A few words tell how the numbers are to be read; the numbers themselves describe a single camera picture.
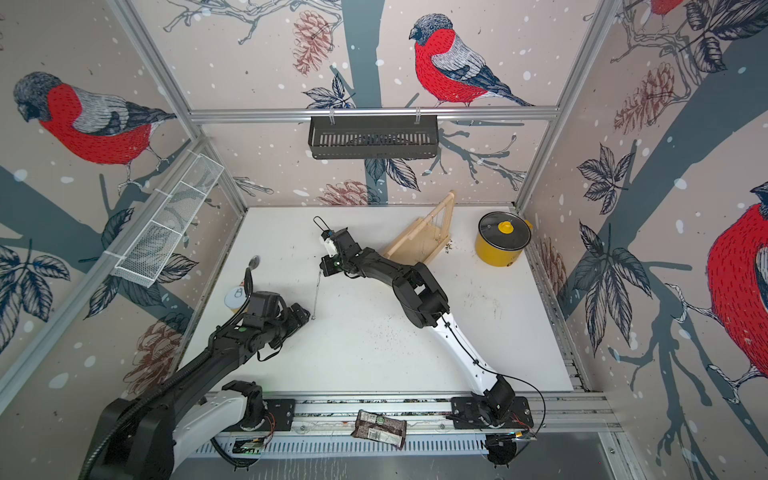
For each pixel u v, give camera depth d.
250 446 0.71
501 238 0.96
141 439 0.39
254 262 1.04
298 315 0.80
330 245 0.96
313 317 0.90
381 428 0.71
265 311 0.68
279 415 0.73
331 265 0.93
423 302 0.65
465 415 0.73
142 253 0.79
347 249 0.86
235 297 0.90
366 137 1.07
